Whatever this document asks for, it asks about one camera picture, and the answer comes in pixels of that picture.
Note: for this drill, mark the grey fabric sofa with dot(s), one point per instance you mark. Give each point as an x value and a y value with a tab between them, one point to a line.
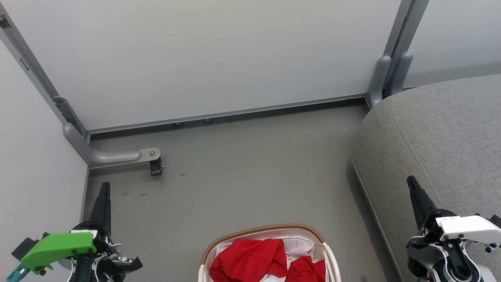
442	137

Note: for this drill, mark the red and white garment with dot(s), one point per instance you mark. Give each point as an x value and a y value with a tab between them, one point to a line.
307	270

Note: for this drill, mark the grey partition foot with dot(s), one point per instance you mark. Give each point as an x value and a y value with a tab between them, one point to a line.
105	156

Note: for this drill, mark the red garment with white trim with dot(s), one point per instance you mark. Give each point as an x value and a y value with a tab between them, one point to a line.
246	260

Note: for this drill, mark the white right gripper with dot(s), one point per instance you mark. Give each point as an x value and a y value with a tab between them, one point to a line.
465	229

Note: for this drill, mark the woven rim laundry basket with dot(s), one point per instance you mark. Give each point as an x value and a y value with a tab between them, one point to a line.
266	228

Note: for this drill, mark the grey partition bottom rail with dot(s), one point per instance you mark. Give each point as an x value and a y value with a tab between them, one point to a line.
235	114

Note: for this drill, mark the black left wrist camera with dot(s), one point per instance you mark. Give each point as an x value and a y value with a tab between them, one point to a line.
23	247

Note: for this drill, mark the grey partition post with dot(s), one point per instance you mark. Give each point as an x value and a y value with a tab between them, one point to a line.
395	55

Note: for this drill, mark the black caster wheel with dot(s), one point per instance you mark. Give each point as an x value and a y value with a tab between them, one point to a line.
155	167

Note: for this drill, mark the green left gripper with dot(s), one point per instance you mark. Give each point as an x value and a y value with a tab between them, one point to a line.
58	248

